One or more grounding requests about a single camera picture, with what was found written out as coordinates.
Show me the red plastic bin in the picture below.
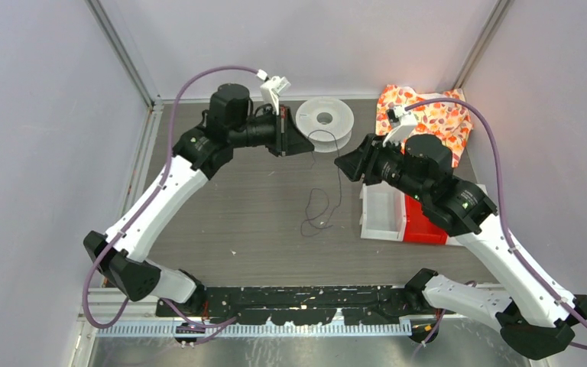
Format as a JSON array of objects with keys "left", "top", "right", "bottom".
[{"left": 401, "top": 196, "right": 448, "bottom": 245}]

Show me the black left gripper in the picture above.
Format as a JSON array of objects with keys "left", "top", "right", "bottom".
[{"left": 230, "top": 104, "right": 315, "bottom": 158}]

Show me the white plastic spool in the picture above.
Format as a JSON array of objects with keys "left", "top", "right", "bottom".
[{"left": 294, "top": 97, "right": 355, "bottom": 153}]

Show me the white slotted cable duct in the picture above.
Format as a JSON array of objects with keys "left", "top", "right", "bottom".
[{"left": 98, "top": 320, "right": 412, "bottom": 338}]

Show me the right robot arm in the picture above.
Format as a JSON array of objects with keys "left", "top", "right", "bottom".
[{"left": 335, "top": 134, "right": 587, "bottom": 360}]

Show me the thin purple wire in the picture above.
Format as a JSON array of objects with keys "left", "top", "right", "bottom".
[{"left": 300, "top": 130, "right": 345, "bottom": 238}]

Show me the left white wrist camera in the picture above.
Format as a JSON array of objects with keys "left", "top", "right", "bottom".
[{"left": 256, "top": 69, "right": 291, "bottom": 115}]

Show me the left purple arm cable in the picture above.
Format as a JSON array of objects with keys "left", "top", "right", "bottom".
[{"left": 81, "top": 66, "right": 269, "bottom": 346}]

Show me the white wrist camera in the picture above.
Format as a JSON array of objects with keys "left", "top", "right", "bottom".
[
  {"left": 256, "top": 69, "right": 291, "bottom": 115},
  {"left": 383, "top": 105, "right": 418, "bottom": 146}
]

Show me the white plastic bin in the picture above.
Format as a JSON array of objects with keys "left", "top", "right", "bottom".
[{"left": 359, "top": 182, "right": 406, "bottom": 242}]

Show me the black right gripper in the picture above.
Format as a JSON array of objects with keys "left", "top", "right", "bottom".
[{"left": 333, "top": 132, "right": 429, "bottom": 203}]

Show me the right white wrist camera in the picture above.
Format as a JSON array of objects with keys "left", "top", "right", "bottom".
[{"left": 383, "top": 105, "right": 418, "bottom": 146}]

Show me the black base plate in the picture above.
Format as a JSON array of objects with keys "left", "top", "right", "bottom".
[{"left": 156, "top": 285, "right": 439, "bottom": 326}]

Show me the orange floral cloth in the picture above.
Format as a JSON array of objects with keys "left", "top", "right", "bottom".
[{"left": 375, "top": 84, "right": 473, "bottom": 167}]

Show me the white bin on right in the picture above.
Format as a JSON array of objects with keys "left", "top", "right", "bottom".
[{"left": 446, "top": 182, "right": 492, "bottom": 248}]

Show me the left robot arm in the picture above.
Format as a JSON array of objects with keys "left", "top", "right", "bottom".
[{"left": 83, "top": 77, "right": 314, "bottom": 317}]

